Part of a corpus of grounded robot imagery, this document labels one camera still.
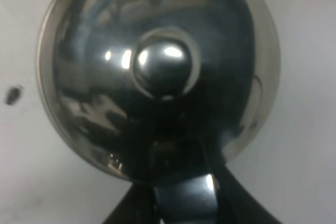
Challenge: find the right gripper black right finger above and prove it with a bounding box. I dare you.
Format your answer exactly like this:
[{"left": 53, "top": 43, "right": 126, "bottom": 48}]
[{"left": 215, "top": 165, "right": 280, "bottom": 223}]

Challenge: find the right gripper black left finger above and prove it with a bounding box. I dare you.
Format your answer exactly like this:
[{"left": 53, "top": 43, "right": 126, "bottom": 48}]
[{"left": 103, "top": 184, "right": 155, "bottom": 224}]

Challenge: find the stainless steel teapot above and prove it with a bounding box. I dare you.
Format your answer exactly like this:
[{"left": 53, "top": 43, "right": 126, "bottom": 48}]
[{"left": 37, "top": 0, "right": 280, "bottom": 223}]

